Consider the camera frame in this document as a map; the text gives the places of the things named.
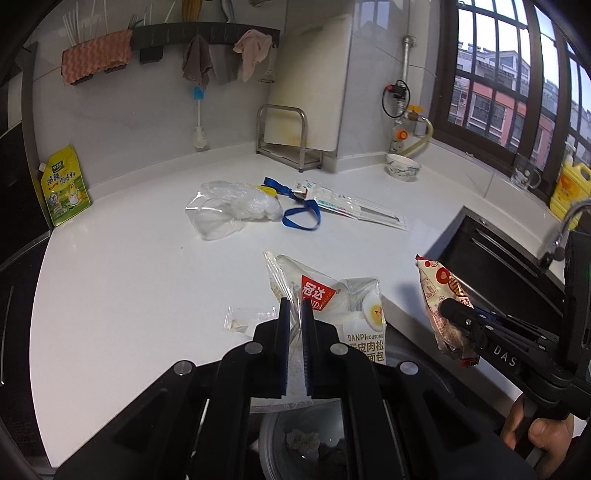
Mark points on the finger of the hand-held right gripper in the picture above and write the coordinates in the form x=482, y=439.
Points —
x=531, y=333
x=455, y=311

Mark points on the crumpled tissue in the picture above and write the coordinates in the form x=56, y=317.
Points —
x=302, y=441

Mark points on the small yellow plastic piece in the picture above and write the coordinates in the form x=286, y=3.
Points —
x=267, y=189

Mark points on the clear bread wrapper red label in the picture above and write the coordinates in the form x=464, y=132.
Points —
x=360, y=314

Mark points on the orange gas valve cap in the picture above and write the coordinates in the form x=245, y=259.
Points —
x=402, y=135

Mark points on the black kitchen sink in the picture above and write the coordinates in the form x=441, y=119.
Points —
x=498, y=263

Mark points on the white bottle brush blue sponge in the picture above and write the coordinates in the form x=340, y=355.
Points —
x=199, y=120

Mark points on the person's right hand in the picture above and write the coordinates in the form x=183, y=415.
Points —
x=549, y=436

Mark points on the metal fork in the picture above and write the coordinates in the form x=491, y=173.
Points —
x=136, y=21

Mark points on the red patterned snack wrapper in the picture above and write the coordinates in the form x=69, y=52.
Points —
x=434, y=286

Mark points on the pale pink rag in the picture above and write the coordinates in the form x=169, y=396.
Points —
x=251, y=50

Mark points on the steel cutting board rack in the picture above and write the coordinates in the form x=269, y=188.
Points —
x=300, y=157

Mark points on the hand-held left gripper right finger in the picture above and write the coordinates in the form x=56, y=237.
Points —
x=308, y=325

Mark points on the yellow cooking oil bottle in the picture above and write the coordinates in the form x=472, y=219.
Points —
x=570, y=184

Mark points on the white cutting board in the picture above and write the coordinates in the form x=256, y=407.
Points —
x=318, y=78

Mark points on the dark framed window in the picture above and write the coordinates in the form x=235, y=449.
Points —
x=535, y=69

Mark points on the grey gas pipe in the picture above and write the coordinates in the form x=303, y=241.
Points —
x=406, y=55

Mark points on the steel faucet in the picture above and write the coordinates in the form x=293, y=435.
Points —
x=568, y=217

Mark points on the glass mug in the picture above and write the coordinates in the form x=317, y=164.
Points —
x=524, y=173

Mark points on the crumpled white plastic bag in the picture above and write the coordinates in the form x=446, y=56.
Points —
x=249, y=201

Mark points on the long clear chopstick packet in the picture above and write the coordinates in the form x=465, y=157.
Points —
x=364, y=212

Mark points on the bundle of white chopsticks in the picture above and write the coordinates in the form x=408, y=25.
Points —
x=85, y=27

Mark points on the yellow hanging utensil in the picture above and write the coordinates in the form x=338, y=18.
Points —
x=190, y=10

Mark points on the dark round trash bin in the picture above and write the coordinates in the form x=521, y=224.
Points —
x=272, y=445

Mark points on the hanging metal peeler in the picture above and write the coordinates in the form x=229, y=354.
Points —
x=268, y=77

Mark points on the brown grey rag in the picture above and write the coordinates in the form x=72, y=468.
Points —
x=196, y=60

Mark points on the clear plastic film wrapper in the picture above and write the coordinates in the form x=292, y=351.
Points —
x=212, y=224

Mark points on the yellow green seasoning pouch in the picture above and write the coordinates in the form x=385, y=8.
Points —
x=67, y=189

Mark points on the red black gas regulator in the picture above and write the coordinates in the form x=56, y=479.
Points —
x=398, y=91

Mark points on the white patterned bowl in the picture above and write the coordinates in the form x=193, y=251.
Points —
x=402, y=170

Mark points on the small clear plastic wrapper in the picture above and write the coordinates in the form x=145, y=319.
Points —
x=242, y=318

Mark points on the black wall rack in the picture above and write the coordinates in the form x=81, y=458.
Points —
x=212, y=33

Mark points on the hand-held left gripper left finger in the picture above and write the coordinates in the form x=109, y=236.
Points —
x=284, y=325

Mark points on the grey hanging utensil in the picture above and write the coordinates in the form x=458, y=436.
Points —
x=227, y=11

